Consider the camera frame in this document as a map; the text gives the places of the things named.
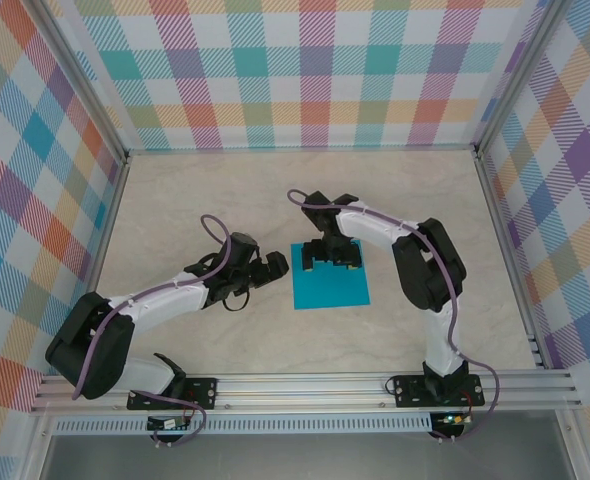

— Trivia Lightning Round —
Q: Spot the thin black left gripper cable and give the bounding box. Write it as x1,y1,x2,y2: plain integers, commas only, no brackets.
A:
222,293,250,314

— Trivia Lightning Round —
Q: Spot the aluminium frame floor rail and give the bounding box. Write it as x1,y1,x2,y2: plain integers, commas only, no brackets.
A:
62,154,132,376
474,152,549,371

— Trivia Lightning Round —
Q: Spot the small circuit board with label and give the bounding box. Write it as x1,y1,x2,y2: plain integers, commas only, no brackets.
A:
146,414,192,432

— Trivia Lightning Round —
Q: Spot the long aluminium mounting rail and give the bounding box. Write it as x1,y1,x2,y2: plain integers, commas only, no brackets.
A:
30,369,584,414

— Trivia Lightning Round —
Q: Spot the blue cloth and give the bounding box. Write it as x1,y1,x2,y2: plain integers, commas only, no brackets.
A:
289,240,373,311

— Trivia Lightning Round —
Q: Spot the small circuit board green light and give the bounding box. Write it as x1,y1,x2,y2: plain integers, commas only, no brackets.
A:
434,412,471,429

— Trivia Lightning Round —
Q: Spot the aluminium frame post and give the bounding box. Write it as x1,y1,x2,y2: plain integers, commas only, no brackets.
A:
472,0,576,159
27,0,131,164

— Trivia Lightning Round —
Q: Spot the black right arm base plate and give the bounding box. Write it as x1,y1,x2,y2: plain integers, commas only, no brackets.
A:
392,373,485,409

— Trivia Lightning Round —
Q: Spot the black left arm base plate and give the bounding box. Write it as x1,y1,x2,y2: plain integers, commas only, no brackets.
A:
126,375,220,412

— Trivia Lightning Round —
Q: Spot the black round cable mount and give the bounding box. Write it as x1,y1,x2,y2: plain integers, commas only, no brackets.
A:
427,427,476,445
149,429,186,449

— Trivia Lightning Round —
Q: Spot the slotted grey cable duct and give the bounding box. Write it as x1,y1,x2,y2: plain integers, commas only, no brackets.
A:
52,412,434,435

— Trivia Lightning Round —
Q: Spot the grey metal shelf panel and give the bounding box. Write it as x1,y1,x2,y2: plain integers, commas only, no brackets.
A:
39,432,576,480

